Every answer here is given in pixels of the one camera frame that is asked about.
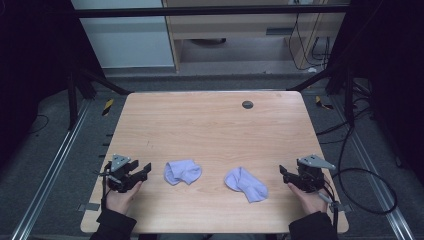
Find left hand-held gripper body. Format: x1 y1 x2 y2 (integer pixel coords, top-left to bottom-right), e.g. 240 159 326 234
105 153 148 194

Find yellow-handled tool left floor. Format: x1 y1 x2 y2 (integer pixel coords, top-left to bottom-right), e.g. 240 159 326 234
101 98 115 117

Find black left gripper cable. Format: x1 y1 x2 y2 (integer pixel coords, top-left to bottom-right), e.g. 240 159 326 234
98 161 112 212

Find aluminium floor rail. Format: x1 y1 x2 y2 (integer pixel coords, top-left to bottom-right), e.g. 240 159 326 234
328 94 416 240
9 99 93 240

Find dark curtain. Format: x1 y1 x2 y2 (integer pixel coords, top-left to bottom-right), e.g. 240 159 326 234
0 0 104 171
328 0 424 188

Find person's right hand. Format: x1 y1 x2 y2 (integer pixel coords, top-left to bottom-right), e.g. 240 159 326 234
286 182 330 217

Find person's left hand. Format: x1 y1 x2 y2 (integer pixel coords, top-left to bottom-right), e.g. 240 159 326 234
105 180 144 216

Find black hanging cables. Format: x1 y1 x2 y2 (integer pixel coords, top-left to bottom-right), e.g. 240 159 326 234
287 0 332 72

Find black horizontal frame bar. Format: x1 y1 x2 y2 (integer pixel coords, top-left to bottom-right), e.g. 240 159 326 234
71 3 351 19

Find white cabinet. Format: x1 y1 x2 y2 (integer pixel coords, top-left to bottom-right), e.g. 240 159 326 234
70 0 176 69

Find yellow-handled tool floor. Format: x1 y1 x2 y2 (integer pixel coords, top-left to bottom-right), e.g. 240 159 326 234
314 95 334 111
101 98 115 117

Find black looped right gripper cable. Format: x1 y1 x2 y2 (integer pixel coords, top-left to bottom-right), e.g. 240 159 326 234
318 126 399 234

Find light wooden desk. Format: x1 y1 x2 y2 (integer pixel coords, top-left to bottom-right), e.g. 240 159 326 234
161 0 351 74

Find black metal stand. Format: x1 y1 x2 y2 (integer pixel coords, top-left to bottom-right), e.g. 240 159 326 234
66 68 134 132
286 63 356 128

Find thin black floor cable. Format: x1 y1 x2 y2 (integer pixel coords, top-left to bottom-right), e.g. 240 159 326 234
28 114 50 136

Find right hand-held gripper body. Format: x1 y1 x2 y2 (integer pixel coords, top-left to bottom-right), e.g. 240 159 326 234
295 153 337 194

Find yellow-handled tool right floor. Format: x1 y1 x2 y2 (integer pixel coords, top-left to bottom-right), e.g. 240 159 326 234
314 95 334 111

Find grey tape strip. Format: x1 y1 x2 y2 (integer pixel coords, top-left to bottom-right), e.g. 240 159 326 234
77 202 101 213
329 201 353 214

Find light purple sock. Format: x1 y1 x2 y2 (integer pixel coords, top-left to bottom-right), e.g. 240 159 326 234
223 166 269 204
163 159 203 187

